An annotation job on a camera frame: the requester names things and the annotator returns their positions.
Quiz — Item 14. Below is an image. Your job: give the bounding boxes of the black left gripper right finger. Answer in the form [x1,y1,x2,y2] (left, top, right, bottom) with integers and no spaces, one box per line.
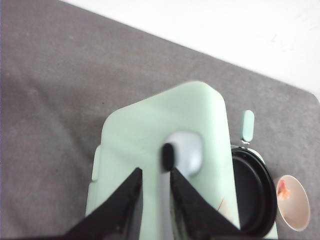
[170,168,242,240]

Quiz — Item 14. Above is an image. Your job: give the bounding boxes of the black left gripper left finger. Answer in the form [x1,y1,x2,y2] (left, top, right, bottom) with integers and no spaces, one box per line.
[63,167,143,240]

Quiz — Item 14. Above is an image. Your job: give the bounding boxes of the breakfast maker hinged lid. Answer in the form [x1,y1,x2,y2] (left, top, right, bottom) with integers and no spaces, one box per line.
[85,81,240,240]

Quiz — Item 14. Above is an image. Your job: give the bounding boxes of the pink shrimp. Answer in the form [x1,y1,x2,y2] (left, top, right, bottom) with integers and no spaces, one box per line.
[276,179,291,201]

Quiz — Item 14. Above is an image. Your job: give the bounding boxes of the beige ceramic bowl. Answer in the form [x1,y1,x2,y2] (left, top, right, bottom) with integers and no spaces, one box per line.
[274,174,311,232]

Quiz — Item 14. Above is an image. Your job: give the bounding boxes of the grey table mat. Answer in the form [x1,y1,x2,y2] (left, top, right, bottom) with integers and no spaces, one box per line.
[0,0,320,240]

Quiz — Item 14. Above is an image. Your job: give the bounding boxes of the black frying pan green handle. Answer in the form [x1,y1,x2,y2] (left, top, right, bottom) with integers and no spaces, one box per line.
[229,109,278,238]

